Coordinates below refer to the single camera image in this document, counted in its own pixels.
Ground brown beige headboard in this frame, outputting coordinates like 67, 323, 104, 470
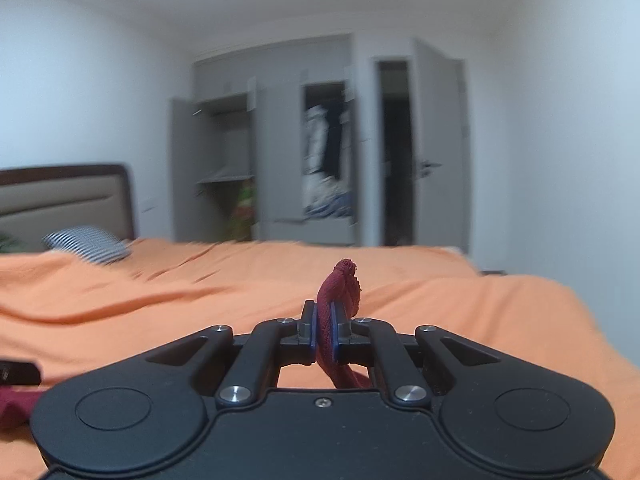
1, 164, 137, 252

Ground striped pillow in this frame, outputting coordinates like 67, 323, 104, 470
42, 226, 130, 264

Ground hanging clothes in wardrobe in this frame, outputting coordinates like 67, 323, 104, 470
303, 84, 352, 207

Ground dark red t-shirt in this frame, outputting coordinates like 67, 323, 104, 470
316, 259, 371, 389

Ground orange bed sheet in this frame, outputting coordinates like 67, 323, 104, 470
1, 240, 639, 479

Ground colourful bag in wardrobe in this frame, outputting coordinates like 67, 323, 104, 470
229, 179, 255, 242

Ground folded clothes pile in wardrobe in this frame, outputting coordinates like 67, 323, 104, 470
303, 172, 352, 219

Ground grey room door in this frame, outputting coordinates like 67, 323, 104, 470
410, 39, 470, 252

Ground grey wardrobe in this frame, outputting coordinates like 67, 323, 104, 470
169, 36, 357, 246

